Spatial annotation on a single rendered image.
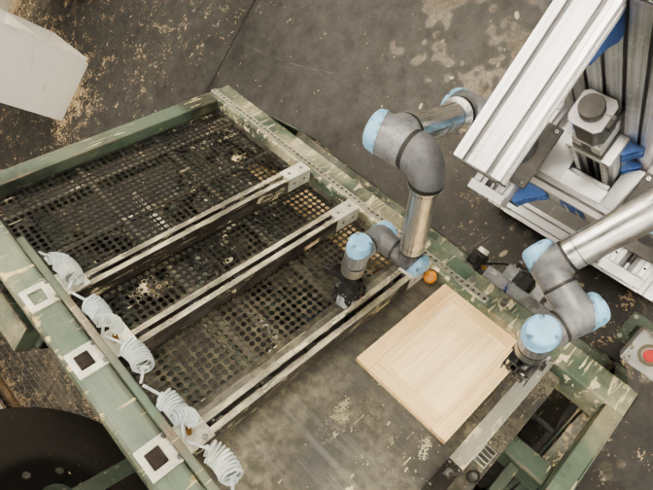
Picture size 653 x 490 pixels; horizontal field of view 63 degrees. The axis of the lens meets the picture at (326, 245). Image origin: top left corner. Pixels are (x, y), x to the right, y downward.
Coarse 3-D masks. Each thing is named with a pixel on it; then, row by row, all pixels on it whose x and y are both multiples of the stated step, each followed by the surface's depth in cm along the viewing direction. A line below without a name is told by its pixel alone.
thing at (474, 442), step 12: (540, 372) 177; (516, 384) 173; (528, 384) 174; (504, 396) 170; (516, 396) 170; (504, 408) 167; (492, 420) 164; (504, 420) 164; (480, 432) 161; (492, 432) 161; (468, 444) 158; (480, 444) 158; (456, 456) 155; (468, 456) 156
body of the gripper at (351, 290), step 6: (342, 276) 172; (342, 282) 177; (348, 282) 175; (354, 282) 172; (360, 282) 172; (342, 288) 176; (348, 288) 177; (354, 288) 174; (360, 288) 174; (342, 294) 179; (348, 294) 175; (354, 294) 175; (360, 294) 178; (348, 300) 179
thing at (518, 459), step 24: (168, 144) 244; (144, 168) 239; (48, 216) 209; (216, 240) 216; (312, 264) 207; (168, 360) 174; (168, 384) 168; (192, 384) 169; (504, 456) 167; (528, 456) 165; (504, 480) 161; (528, 480) 164
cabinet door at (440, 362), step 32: (448, 288) 200; (416, 320) 188; (448, 320) 190; (480, 320) 192; (384, 352) 178; (416, 352) 180; (448, 352) 181; (480, 352) 183; (384, 384) 170; (416, 384) 172; (448, 384) 173; (480, 384) 174; (416, 416) 165; (448, 416) 165
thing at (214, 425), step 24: (384, 288) 190; (408, 288) 199; (360, 312) 182; (312, 336) 173; (336, 336) 174; (288, 360) 167; (312, 360) 171; (264, 384) 161; (192, 408) 139; (216, 408) 153; (240, 408) 154; (192, 432) 145; (216, 432) 150; (168, 456) 140
